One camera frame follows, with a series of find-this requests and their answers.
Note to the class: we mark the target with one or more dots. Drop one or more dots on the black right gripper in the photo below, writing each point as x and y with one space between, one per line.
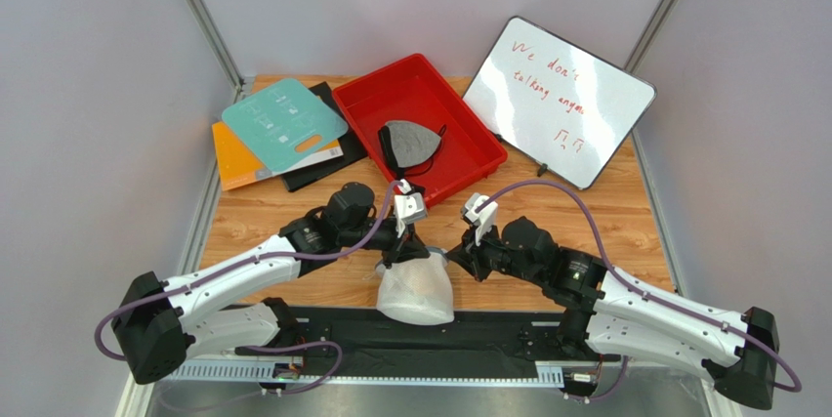
469 254

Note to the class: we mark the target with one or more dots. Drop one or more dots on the black folder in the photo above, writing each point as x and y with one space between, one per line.
351 146

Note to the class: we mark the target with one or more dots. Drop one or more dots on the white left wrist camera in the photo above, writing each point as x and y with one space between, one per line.
409 207

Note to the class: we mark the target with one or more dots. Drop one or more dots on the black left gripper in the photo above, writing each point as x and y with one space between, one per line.
405 248

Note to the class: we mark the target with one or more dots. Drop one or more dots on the white mesh laundry bag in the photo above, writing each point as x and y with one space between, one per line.
418 291

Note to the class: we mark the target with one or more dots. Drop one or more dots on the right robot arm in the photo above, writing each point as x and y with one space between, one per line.
611 312

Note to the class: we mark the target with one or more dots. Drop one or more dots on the white whiteboard with writing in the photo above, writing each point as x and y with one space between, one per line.
556 103

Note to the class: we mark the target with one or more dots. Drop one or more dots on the teal cutting board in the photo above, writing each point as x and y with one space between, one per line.
284 123

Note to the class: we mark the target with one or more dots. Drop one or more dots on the grey black bra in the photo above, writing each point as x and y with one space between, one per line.
409 149

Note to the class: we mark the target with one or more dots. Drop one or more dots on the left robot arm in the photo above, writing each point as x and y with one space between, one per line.
161 323

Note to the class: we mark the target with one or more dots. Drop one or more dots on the red plastic tray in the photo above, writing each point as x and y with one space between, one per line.
412 89

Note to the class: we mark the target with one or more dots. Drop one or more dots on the orange folder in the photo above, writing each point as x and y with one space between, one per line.
239 167

